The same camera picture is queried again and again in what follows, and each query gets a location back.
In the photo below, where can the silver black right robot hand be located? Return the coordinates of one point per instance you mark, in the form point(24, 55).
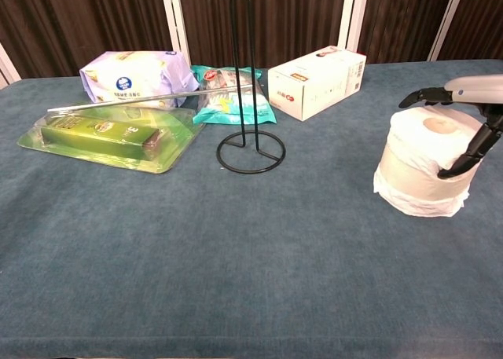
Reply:
point(471, 86)

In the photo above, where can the white paper towel roll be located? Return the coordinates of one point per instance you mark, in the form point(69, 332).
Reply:
point(416, 166)

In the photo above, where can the black metal paper holder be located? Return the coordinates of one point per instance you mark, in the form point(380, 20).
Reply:
point(236, 60)

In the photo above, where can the white cardboard product box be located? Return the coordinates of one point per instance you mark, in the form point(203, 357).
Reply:
point(314, 88)

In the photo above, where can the dark brown pleated curtain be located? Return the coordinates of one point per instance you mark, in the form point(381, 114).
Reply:
point(275, 21)

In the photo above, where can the teal plastic package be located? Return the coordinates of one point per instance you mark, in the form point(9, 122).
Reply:
point(214, 109)

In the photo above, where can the blue table cloth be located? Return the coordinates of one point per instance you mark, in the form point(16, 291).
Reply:
point(251, 257)

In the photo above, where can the white blue pouch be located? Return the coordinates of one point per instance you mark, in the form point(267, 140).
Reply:
point(137, 76)

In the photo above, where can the green blister pack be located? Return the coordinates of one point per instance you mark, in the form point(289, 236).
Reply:
point(98, 135)

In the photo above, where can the white metal frame post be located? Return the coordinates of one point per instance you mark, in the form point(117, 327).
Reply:
point(353, 13)
point(8, 66)
point(175, 21)
point(448, 21)

